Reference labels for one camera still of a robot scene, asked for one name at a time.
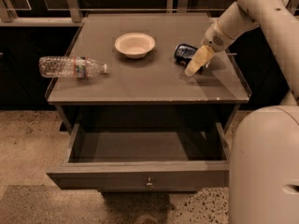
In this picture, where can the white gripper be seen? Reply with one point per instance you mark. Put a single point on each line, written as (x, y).
(214, 40)

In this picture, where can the blue pepsi can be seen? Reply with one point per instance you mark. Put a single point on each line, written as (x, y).
(183, 53)

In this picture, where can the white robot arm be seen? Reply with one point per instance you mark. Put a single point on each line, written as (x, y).
(264, 163)

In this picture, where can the open grey top drawer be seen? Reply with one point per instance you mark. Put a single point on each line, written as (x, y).
(114, 159)

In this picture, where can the round metal drawer knob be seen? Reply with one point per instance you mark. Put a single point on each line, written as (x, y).
(149, 184)

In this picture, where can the clear plastic water bottle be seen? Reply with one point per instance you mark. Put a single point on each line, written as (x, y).
(63, 66)

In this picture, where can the metal railing frame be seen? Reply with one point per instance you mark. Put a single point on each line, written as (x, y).
(75, 12)

